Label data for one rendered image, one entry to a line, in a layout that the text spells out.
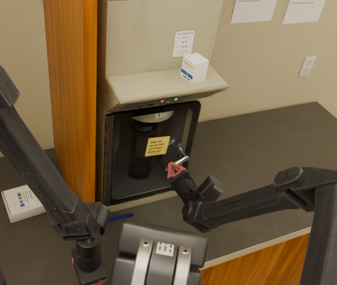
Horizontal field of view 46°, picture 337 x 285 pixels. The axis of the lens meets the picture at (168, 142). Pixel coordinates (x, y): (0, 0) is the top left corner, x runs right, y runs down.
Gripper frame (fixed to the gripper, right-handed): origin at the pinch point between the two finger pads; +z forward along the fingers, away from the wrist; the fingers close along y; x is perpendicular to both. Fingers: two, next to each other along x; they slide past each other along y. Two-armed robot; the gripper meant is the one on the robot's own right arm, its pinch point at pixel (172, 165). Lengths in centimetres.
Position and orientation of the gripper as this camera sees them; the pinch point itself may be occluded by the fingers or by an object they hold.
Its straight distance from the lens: 130.9
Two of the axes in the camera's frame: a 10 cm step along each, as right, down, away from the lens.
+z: -4.0, -6.3, 6.7
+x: -8.4, 5.4, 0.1
